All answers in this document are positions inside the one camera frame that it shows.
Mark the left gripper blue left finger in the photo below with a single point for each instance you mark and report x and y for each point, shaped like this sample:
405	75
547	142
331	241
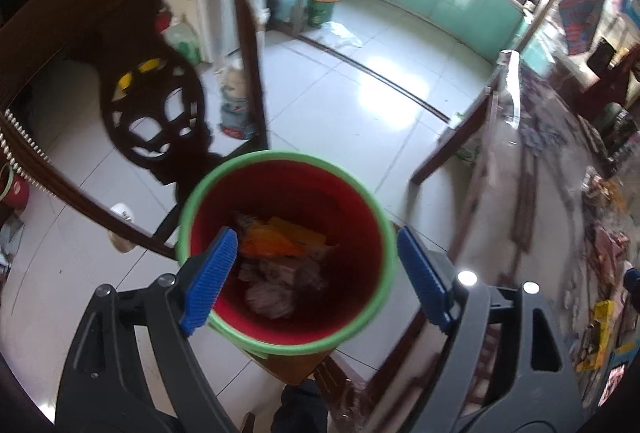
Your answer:
202	277

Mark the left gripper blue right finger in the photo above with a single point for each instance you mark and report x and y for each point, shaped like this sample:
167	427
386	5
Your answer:
428	273

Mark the orange snack wrapper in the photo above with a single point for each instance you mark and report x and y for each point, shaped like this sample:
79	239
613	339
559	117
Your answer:
277	238

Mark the red bin with green rim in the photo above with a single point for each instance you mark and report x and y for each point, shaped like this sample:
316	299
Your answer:
287	306

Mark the floral patterned tablecloth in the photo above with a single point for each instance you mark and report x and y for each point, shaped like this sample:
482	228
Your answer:
535	234

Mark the phone with lit screen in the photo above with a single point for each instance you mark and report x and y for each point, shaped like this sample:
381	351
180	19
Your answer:
614	376

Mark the black hanging handbag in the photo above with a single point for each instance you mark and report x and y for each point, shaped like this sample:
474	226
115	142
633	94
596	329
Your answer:
599	60

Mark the dark carved wooden chair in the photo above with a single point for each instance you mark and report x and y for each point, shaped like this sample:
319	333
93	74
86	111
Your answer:
153	110

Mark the red plaid hanging cloth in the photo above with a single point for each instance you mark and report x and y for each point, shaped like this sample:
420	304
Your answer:
580	20

